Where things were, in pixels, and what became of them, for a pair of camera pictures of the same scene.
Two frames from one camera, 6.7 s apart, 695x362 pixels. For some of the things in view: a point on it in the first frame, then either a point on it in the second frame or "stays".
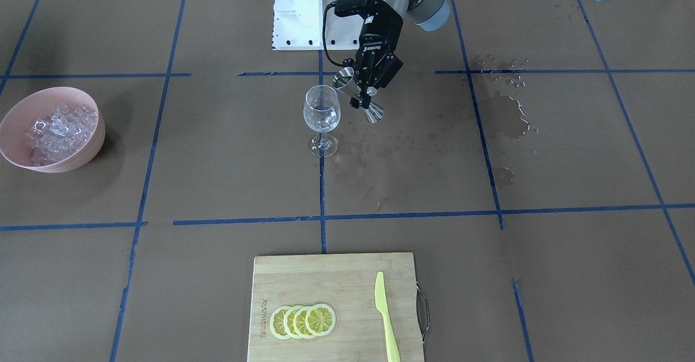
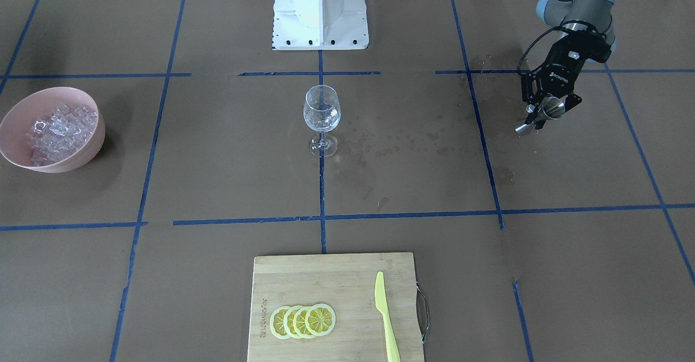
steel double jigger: x=342 y=80 → x=551 y=108
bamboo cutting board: x=346 y=282 stays
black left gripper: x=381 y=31 → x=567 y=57
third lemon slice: x=299 y=324 stays
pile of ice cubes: x=63 y=135 stays
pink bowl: x=21 y=115 stays
